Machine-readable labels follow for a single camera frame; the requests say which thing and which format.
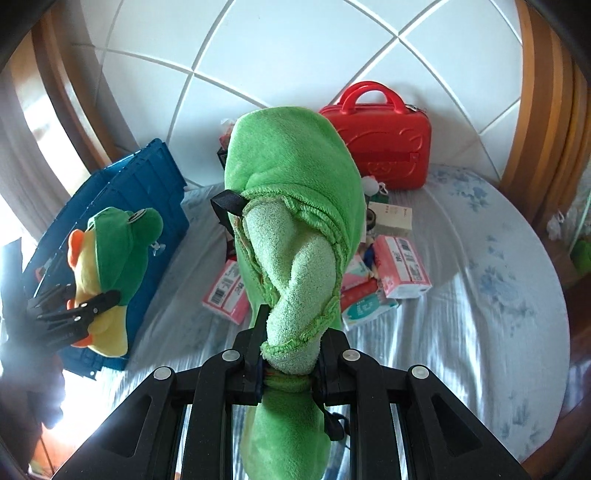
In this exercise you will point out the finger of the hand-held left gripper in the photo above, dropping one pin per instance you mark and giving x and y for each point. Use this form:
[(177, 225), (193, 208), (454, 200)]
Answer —
[(51, 300), (99, 302)]

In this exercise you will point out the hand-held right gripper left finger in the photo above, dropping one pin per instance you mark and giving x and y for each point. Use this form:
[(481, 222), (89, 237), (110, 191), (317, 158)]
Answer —
[(217, 392)]

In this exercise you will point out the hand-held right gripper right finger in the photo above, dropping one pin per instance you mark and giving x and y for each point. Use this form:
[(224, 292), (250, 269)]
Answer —
[(364, 392)]

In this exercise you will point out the yellow duck plush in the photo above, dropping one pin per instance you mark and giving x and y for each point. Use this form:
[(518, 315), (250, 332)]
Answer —
[(108, 339)]

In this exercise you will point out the green frog plush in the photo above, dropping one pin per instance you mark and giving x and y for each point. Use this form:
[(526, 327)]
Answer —
[(124, 249)]

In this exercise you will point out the blue plastic crate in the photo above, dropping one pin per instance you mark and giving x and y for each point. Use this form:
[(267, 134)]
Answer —
[(161, 184)]

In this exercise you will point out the green and white wipes pack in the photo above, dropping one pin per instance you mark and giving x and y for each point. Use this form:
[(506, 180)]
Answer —
[(369, 311)]

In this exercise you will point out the pink patterned tissue pack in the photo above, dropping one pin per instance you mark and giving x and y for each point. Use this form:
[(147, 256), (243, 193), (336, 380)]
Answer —
[(358, 272)]

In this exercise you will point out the black tape roll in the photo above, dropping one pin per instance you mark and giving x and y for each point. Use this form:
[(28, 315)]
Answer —
[(371, 220)]

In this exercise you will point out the beige cardboard box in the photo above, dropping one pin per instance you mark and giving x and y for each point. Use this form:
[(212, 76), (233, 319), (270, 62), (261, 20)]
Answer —
[(392, 217)]

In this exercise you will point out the black gift box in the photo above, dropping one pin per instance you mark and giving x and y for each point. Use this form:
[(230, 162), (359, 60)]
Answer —
[(222, 159)]

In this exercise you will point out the grey bunny plush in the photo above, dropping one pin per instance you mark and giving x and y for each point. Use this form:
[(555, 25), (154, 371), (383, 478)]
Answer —
[(371, 185)]

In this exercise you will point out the red hard-shell suitcase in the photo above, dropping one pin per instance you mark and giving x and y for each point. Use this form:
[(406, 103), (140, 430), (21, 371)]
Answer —
[(388, 138)]

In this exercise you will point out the white padded headboard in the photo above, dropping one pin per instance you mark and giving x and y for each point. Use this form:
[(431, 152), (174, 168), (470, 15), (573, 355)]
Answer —
[(277, 46)]

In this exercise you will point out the wooden bed frame post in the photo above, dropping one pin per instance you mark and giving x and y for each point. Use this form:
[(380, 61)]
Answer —
[(74, 92), (545, 92)]

